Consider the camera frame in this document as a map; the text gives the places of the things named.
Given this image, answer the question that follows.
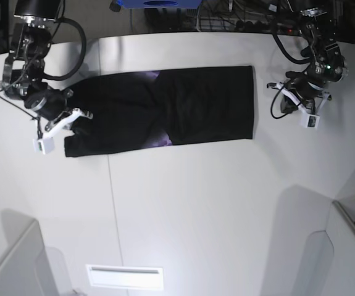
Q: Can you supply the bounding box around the black T-shirt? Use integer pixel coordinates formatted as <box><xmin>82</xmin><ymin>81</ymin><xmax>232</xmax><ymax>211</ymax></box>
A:
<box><xmin>64</xmin><ymin>66</ymin><xmax>254</xmax><ymax>158</ymax></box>

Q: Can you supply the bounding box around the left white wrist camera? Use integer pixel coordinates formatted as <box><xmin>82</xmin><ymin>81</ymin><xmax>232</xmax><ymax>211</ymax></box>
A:
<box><xmin>267</xmin><ymin>82</ymin><xmax>332</xmax><ymax>130</ymax></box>

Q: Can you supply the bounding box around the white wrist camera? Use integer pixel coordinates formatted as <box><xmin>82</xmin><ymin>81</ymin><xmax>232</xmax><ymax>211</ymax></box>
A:
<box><xmin>267</xmin><ymin>82</ymin><xmax>332</xmax><ymax>130</ymax></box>
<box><xmin>33</xmin><ymin>108</ymin><xmax>93</xmax><ymax>155</ymax></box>

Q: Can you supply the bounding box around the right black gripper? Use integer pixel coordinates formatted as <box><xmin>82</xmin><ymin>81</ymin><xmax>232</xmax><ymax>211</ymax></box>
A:
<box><xmin>24</xmin><ymin>88</ymin><xmax>72</xmax><ymax>121</ymax></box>

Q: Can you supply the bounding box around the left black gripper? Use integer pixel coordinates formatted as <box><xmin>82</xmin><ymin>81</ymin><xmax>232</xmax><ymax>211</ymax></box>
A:
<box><xmin>284</xmin><ymin>75</ymin><xmax>328</xmax><ymax>105</ymax></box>

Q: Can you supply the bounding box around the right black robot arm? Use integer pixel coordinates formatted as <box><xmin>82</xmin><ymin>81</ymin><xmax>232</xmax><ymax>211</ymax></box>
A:
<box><xmin>0</xmin><ymin>1</ymin><xmax>86</xmax><ymax>123</ymax></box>

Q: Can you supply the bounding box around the blue plastic box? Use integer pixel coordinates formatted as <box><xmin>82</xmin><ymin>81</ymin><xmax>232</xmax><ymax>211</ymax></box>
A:
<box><xmin>116</xmin><ymin>0</ymin><xmax>202</xmax><ymax>9</ymax></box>

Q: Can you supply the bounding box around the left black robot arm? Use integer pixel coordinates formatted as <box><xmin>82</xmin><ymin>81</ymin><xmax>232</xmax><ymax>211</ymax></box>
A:
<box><xmin>270</xmin><ymin>1</ymin><xmax>346</xmax><ymax>102</ymax></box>

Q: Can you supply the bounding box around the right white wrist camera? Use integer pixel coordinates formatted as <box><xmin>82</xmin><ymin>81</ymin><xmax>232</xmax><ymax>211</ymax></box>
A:
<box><xmin>33</xmin><ymin>108</ymin><xmax>93</xmax><ymax>155</ymax></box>

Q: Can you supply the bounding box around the white table slot plate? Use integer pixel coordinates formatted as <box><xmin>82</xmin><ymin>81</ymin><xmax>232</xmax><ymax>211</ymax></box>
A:
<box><xmin>86</xmin><ymin>265</ymin><xmax>164</xmax><ymax>290</ymax></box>

